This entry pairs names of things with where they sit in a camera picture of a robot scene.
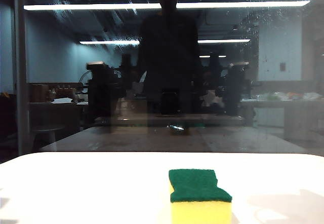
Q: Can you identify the yellow sponge with green pad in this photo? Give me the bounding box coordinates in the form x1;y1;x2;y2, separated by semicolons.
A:
168;168;233;224

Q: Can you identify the white round stool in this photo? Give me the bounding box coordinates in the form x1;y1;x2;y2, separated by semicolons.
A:
30;124;65;152

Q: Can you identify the grey vertical frame post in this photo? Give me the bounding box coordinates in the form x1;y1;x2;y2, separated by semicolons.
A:
13;0;31;156

